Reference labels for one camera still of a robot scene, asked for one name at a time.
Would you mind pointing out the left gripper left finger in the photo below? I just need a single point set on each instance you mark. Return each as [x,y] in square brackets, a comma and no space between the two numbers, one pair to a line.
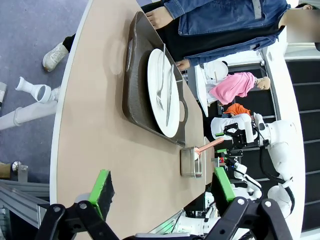
[100,197]

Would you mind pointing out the mannequin head orange scarf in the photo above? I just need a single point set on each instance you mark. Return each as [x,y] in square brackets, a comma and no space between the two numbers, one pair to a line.
[237,110]

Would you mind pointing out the person's left forearm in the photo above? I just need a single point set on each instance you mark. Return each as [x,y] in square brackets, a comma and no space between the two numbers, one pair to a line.
[212,53]

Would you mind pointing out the white round dinner plate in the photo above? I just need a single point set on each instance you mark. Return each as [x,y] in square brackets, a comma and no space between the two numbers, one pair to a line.
[218,70]
[155,75]

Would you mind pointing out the aluminium profile frame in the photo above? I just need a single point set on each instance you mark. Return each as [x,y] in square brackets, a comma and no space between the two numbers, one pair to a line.
[17,197]

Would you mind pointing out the white sneaker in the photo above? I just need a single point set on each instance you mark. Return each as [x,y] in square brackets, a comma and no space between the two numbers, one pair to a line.
[53,57]
[55,93]

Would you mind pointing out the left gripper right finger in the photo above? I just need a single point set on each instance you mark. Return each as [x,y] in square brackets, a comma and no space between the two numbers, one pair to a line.
[223,190]

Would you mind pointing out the person's left hand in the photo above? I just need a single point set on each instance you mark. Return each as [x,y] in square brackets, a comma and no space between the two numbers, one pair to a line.
[183,65]

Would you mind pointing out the silver metal fork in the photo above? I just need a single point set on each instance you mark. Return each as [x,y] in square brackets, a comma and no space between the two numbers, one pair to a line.
[163,75]

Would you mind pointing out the white side table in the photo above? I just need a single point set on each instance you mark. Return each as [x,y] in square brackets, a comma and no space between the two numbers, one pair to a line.
[201,95]

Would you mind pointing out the slender white robot arm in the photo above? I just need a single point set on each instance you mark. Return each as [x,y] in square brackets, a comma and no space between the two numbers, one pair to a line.
[246,176]

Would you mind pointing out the white tubular table leg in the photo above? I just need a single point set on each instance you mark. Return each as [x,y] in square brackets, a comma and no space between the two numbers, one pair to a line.
[30,115]

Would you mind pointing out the mannequin head pink scarf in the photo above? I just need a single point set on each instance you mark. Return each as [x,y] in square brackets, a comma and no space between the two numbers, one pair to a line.
[232,87]

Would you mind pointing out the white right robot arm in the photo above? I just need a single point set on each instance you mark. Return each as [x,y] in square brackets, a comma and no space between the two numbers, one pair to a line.
[282,132]

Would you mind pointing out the silver metal knife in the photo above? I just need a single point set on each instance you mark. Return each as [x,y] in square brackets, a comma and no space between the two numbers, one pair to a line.
[169,95]

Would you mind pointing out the person's right hand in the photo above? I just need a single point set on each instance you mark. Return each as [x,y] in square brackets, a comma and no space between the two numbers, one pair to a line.
[160,17]

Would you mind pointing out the rectangular steel container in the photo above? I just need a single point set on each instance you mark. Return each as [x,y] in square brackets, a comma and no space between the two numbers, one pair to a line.
[187,162]

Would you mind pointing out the brown plastic serving tray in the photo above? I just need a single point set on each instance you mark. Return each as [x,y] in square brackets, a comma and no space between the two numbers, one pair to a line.
[135,87]

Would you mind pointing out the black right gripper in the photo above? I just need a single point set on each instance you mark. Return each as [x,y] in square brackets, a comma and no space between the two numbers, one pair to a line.
[245,136]

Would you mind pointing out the person in denim jacket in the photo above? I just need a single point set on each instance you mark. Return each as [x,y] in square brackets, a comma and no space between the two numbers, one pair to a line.
[225,22]

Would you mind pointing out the person's right forearm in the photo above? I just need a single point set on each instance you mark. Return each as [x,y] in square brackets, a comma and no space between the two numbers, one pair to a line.
[180,7]

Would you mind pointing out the white vase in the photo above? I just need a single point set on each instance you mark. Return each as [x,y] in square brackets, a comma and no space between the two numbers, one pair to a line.
[32,88]

